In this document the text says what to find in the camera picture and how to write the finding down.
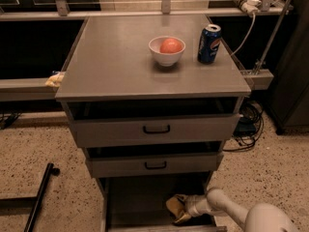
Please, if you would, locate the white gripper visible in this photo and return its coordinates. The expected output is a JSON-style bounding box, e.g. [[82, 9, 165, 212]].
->
[[173, 194, 209, 224]]

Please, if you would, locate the yellow sponge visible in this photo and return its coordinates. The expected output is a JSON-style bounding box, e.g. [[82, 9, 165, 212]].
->
[[166, 195, 184, 219]]

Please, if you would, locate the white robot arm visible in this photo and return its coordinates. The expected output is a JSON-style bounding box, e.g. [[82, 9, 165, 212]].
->
[[166, 188, 300, 232]]

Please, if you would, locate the grey middle drawer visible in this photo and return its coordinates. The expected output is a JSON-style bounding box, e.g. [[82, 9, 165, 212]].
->
[[86, 141, 223, 178]]

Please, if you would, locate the grey drawer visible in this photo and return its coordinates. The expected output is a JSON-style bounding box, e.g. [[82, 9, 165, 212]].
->
[[100, 172, 227, 232], [67, 97, 239, 148], [86, 141, 223, 178]]

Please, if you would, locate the grey bottom drawer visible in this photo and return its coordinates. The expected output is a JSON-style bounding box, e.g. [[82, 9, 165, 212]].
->
[[100, 172, 227, 232]]

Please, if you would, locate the grey top drawer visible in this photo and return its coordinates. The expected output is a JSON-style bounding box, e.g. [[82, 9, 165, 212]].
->
[[67, 97, 239, 148]]

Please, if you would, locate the grey drawer cabinet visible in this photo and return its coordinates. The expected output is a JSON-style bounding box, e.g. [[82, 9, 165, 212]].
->
[[55, 14, 252, 232]]

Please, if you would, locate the dark cabinet at right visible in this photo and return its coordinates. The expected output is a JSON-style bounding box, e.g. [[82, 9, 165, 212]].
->
[[266, 0, 309, 134]]

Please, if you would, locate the white bowl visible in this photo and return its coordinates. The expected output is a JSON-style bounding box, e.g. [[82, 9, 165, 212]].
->
[[149, 36, 185, 67]]

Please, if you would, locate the black metal bar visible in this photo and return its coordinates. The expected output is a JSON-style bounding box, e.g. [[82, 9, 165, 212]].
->
[[0, 162, 60, 232]]

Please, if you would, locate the orange fruit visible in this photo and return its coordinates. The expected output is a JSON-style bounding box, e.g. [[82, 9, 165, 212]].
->
[[159, 38, 183, 54]]

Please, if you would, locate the blue soda can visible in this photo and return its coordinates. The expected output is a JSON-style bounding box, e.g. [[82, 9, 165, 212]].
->
[[197, 24, 221, 64]]

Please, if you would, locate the white power strip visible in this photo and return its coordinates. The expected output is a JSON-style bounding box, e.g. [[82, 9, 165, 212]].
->
[[232, 0, 261, 16]]

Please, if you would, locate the black cable bundle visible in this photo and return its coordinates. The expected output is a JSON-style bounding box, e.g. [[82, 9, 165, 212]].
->
[[222, 101, 265, 153]]

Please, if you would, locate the yellow rag on rail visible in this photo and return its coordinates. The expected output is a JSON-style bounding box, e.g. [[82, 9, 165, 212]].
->
[[45, 72, 65, 88]]

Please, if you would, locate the white power cable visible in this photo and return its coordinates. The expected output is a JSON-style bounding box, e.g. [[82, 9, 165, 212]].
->
[[229, 13, 257, 57]]

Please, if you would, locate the grey metal rail frame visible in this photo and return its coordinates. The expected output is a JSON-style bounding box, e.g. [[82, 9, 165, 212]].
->
[[0, 0, 293, 102]]

